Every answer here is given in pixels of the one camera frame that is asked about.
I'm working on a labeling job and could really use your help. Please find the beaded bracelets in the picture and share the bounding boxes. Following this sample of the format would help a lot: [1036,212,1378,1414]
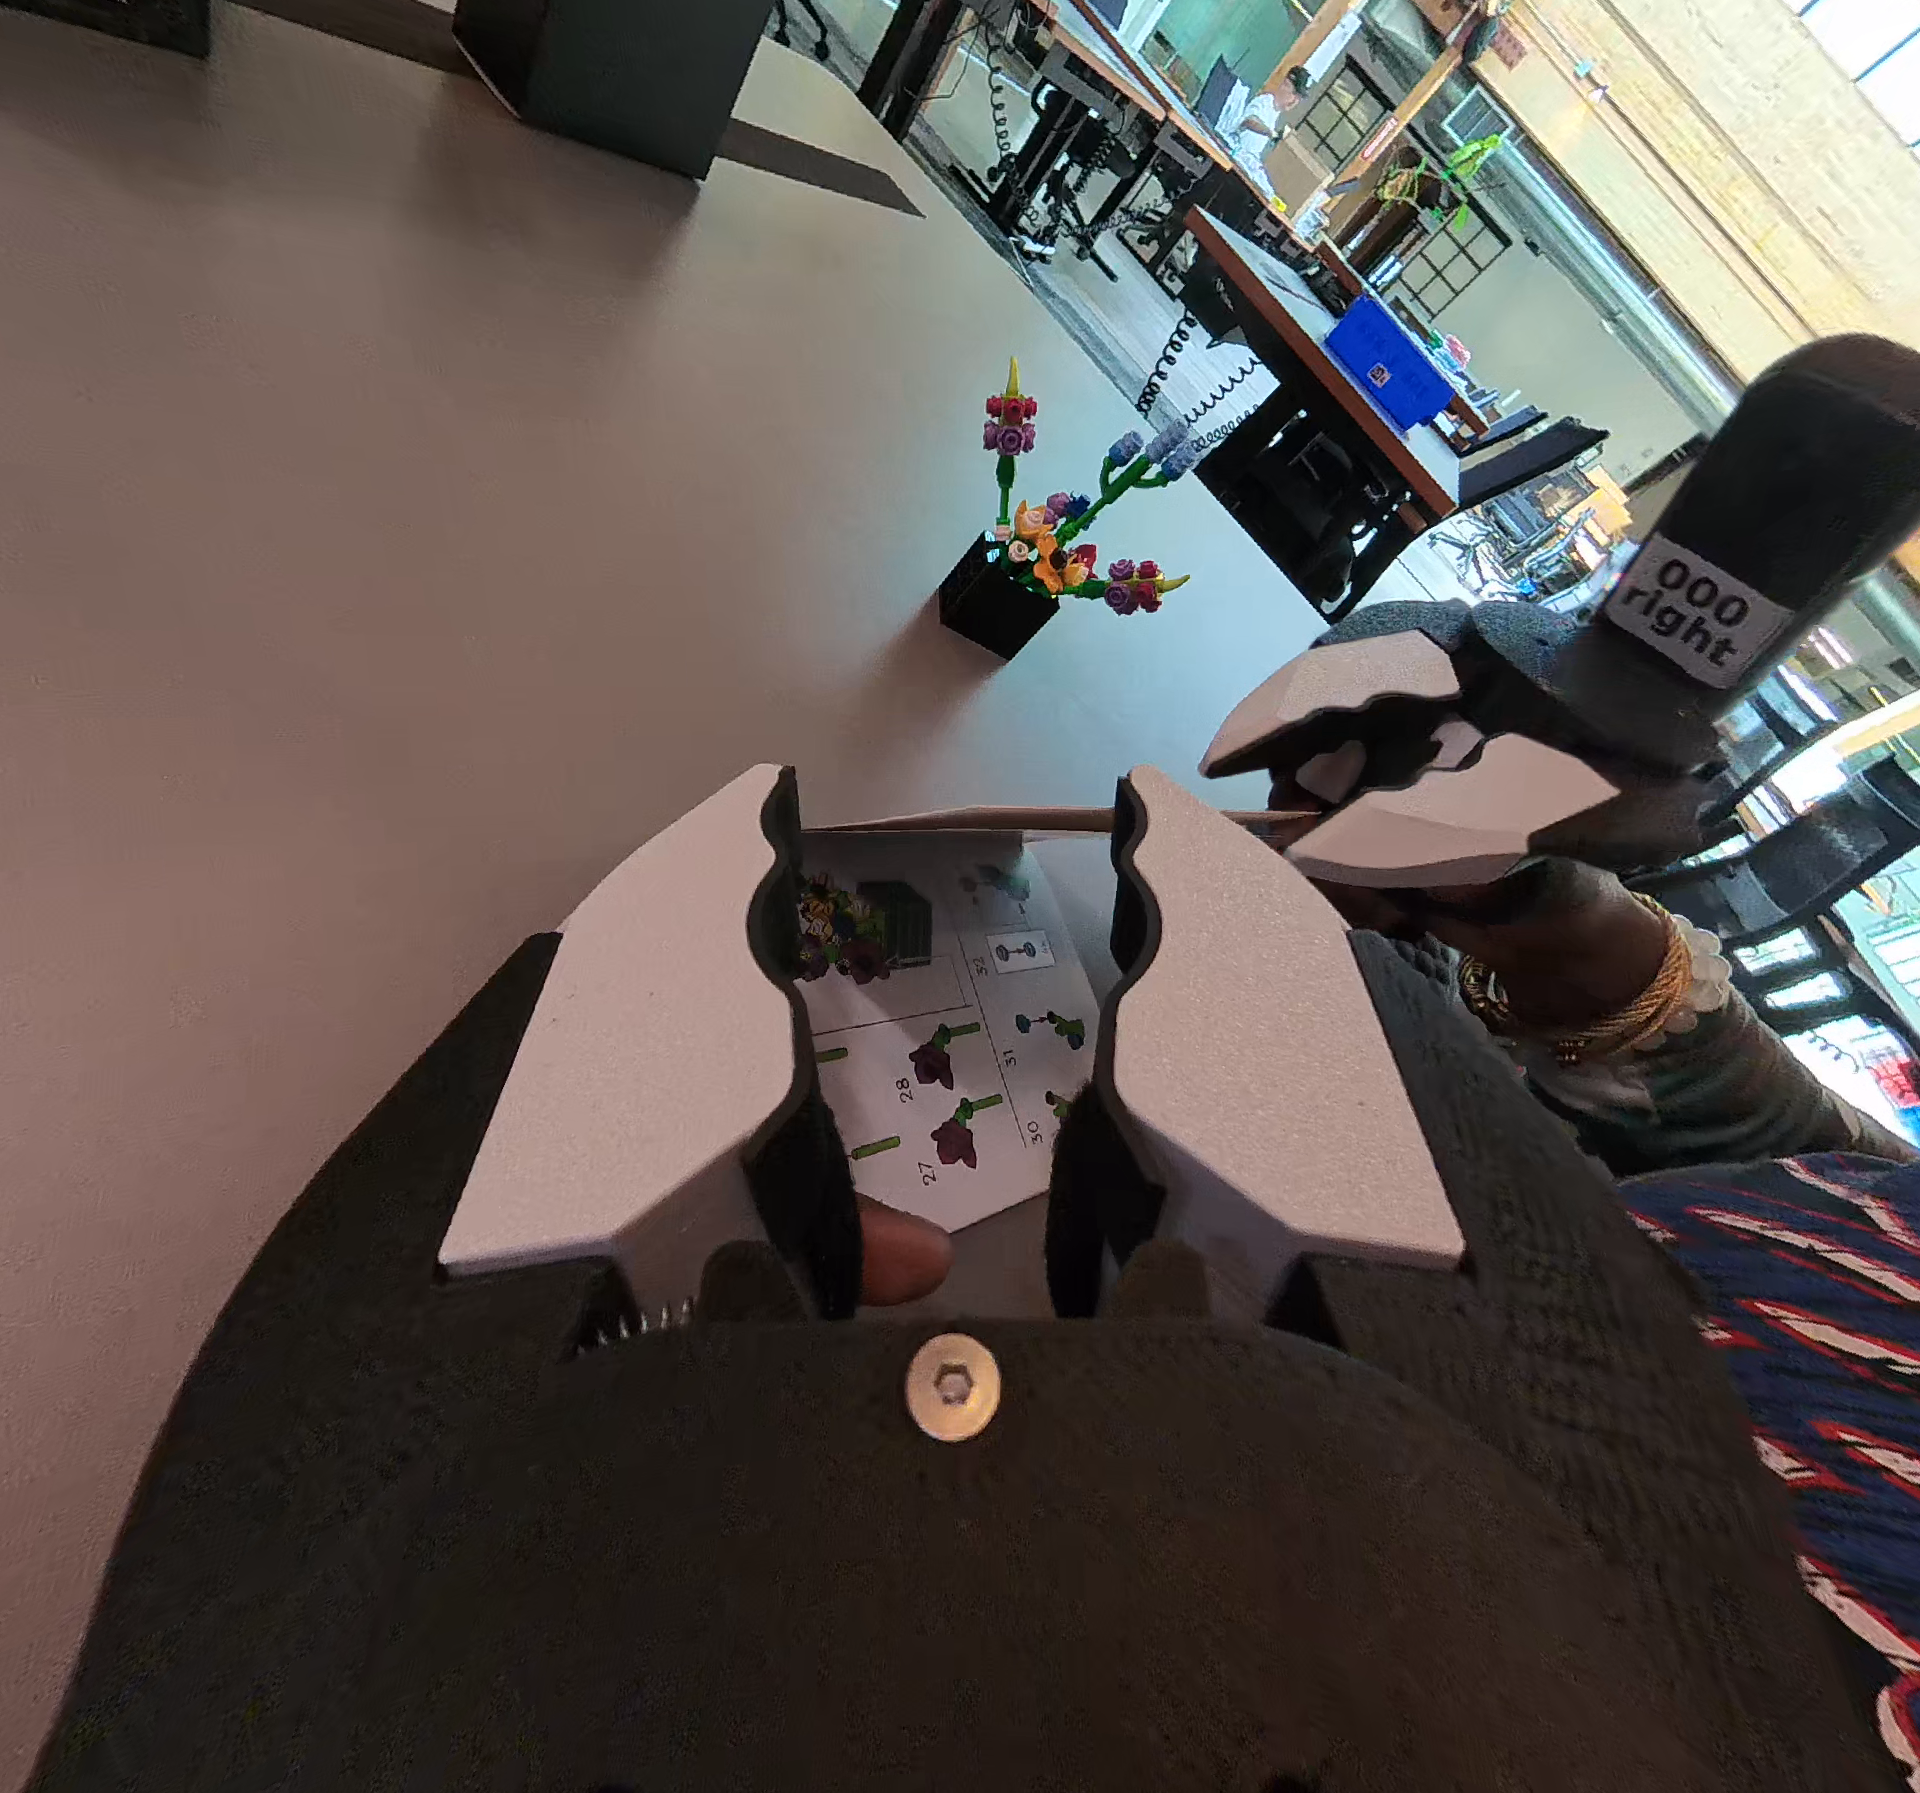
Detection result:
[1455,892,1734,1069]

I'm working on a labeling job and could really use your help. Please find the person's right forearm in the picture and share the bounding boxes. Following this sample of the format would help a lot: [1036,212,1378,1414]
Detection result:
[1529,974,1914,1180]

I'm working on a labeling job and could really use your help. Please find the person's right hand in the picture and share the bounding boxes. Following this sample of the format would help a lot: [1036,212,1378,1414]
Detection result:
[1267,743,1677,1060]

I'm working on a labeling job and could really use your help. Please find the wooden office desk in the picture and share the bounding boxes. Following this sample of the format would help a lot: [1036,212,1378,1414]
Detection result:
[817,0,1202,265]
[1185,206,1465,625]

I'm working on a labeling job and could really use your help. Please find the black office chair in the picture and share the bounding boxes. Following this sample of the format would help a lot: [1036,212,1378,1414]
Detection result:
[1651,758,1920,1044]

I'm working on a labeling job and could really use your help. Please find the person's left hand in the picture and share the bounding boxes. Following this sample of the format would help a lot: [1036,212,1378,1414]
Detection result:
[859,1203,959,1311]

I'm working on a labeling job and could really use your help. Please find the lego flower bouquet model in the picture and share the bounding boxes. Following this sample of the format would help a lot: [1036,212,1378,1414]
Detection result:
[939,354,1195,663]

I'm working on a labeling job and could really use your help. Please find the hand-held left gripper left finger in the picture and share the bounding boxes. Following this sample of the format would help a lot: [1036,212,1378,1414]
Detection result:
[439,764,866,1320]

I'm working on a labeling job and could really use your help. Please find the black rectangular block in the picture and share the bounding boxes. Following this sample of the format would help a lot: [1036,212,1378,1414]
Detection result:
[453,0,819,183]

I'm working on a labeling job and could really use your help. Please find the green potted plant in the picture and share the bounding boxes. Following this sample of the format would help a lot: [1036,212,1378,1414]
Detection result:
[1378,128,1510,239]

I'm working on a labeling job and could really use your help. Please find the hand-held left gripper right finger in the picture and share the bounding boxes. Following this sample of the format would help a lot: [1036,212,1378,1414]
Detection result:
[1043,768,1470,1320]

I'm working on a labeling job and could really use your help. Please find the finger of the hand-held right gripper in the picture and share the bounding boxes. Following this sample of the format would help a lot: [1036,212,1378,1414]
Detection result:
[1284,726,1627,891]
[1200,626,1468,778]

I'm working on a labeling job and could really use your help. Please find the blue storage bin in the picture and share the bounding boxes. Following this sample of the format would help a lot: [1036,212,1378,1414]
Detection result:
[1325,292,1458,431]

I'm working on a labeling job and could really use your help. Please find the lego instruction booklet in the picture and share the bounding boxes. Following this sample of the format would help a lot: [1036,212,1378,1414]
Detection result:
[797,802,1330,1232]

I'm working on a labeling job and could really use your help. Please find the green lego sprig blue buds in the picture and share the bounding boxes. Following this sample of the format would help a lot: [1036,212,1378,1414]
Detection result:
[1050,419,1206,551]

